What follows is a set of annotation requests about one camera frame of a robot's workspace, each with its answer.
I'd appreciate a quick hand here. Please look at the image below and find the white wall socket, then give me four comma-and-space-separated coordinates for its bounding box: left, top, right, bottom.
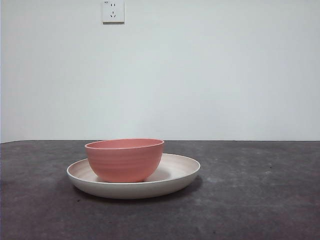
102, 0, 125, 25

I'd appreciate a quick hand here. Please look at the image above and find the red bowl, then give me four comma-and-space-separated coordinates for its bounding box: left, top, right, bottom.
84, 138, 165, 183

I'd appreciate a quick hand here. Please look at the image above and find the white plate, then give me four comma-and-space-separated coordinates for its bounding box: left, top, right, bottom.
66, 152, 202, 200

